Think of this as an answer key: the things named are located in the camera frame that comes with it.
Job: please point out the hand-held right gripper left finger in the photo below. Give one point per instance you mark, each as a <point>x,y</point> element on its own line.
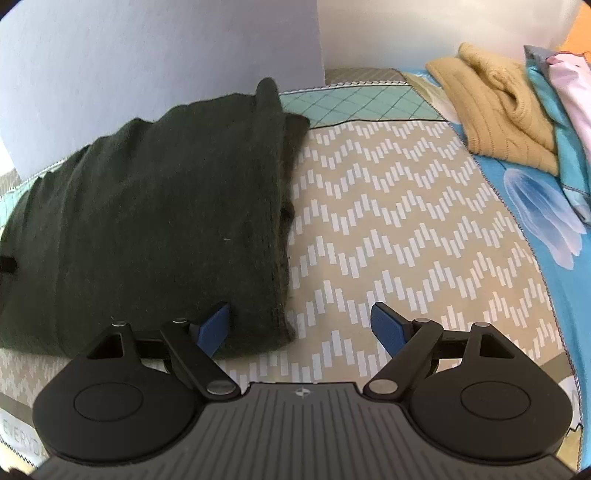
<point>213,330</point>

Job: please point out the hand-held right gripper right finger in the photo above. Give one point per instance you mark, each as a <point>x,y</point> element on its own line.
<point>387,329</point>

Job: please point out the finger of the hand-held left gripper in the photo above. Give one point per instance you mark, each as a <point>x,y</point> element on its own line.
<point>6,264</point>

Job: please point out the dark green sweater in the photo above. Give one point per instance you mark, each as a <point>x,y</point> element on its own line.
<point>138,207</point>

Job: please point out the zigzag patterned bed sheet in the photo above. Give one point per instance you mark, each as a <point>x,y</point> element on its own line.
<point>392,207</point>

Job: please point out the tan knit sweater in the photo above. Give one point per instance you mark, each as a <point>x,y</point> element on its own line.
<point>498,110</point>

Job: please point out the pink cloth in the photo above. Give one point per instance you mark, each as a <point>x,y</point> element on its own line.
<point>577,101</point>

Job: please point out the orange panel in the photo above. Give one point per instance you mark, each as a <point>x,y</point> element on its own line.
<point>577,32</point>

